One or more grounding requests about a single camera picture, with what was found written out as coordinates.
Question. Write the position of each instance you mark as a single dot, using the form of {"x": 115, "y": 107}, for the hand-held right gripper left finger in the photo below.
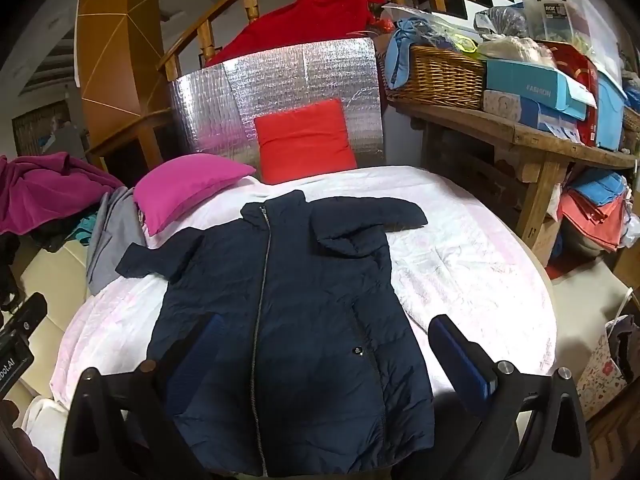
{"x": 197, "y": 355}

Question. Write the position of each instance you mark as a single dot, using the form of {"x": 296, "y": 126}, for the wooden stair railing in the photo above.
{"x": 250, "y": 0}

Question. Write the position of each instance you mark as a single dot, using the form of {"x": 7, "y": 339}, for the red gift box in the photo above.
{"x": 575, "y": 65}

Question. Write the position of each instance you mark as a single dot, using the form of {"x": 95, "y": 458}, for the blue folded cloth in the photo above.
{"x": 597, "y": 187}

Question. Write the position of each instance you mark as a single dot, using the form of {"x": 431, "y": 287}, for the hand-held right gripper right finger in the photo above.
{"x": 460, "y": 355}

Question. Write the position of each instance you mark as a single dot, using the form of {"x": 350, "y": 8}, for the white fleece blanket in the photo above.
{"x": 475, "y": 260}

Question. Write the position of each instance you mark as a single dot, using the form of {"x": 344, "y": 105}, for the white knit cloth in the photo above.
{"x": 515, "y": 50}

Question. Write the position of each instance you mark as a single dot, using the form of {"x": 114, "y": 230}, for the blue shoe box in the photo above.
{"x": 530, "y": 85}

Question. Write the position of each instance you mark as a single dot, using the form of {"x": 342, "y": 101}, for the cream sofa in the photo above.
{"x": 45, "y": 270}

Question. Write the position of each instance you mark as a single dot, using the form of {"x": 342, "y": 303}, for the red cloth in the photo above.
{"x": 305, "y": 142}
{"x": 305, "y": 20}

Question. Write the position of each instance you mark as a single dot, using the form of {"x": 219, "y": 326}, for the navy padded jacket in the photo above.
{"x": 300, "y": 305}

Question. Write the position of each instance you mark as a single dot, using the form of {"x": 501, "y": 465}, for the wicker basket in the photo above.
{"x": 440, "y": 77}
{"x": 545, "y": 150}

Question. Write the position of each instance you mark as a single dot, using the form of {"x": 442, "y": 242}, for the blue plastic bin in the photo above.
{"x": 610, "y": 110}

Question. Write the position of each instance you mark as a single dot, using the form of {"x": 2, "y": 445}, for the grey garment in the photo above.
{"x": 112, "y": 240}

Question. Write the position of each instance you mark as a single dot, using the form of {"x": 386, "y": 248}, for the teal cloth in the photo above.
{"x": 85, "y": 227}

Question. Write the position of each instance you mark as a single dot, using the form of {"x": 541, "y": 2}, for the floral tissue box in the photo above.
{"x": 505, "y": 107}

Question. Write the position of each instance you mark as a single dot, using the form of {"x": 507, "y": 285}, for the orange wooden column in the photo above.
{"x": 120, "y": 45}

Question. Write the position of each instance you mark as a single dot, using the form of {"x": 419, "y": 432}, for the floral gift bag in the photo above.
{"x": 600, "y": 375}

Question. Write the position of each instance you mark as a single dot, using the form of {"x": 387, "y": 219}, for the silver foil insulation panel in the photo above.
{"x": 300, "y": 75}

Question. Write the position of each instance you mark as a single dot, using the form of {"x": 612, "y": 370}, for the magenta cloth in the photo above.
{"x": 45, "y": 190}
{"x": 185, "y": 185}

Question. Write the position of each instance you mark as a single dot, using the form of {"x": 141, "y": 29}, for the blue cloth in basket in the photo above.
{"x": 405, "y": 55}

